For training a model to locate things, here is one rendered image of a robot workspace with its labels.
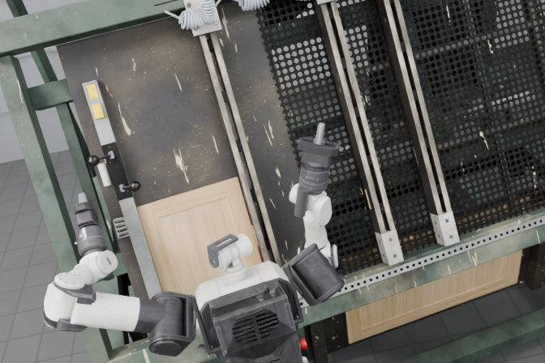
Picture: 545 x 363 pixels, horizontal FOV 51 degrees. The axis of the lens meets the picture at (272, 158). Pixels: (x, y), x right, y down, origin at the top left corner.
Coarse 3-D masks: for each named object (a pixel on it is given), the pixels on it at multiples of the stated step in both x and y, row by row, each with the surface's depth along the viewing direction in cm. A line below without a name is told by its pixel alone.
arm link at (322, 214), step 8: (320, 200) 173; (328, 200) 175; (320, 208) 173; (328, 208) 177; (304, 216) 184; (312, 216) 184; (320, 216) 175; (328, 216) 179; (312, 224) 181; (320, 224) 178
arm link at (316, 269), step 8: (312, 256) 163; (320, 256) 164; (304, 264) 162; (312, 264) 162; (320, 264) 162; (328, 264) 164; (304, 272) 163; (312, 272) 162; (320, 272) 161; (328, 272) 162; (336, 272) 164; (304, 280) 165; (312, 280) 162; (320, 280) 161; (328, 280) 161; (336, 280) 161; (312, 288) 163; (320, 288) 161; (328, 288) 160
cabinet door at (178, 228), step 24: (192, 192) 205; (216, 192) 206; (240, 192) 208; (144, 216) 202; (168, 216) 204; (192, 216) 206; (216, 216) 207; (240, 216) 208; (168, 240) 204; (192, 240) 206; (216, 240) 208; (168, 264) 205; (192, 264) 206; (168, 288) 205; (192, 288) 207
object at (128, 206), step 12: (84, 84) 194; (96, 84) 195; (96, 120) 195; (108, 120) 196; (108, 132) 196; (120, 156) 198; (120, 204) 198; (132, 204) 199; (132, 216) 199; (132, 228) 200; (132, 240) 200; (144, 240) 200; (144, 252) 201; (144, 264) 201; (144, 276) 201; (156, 276) 202; (156, 288) 202
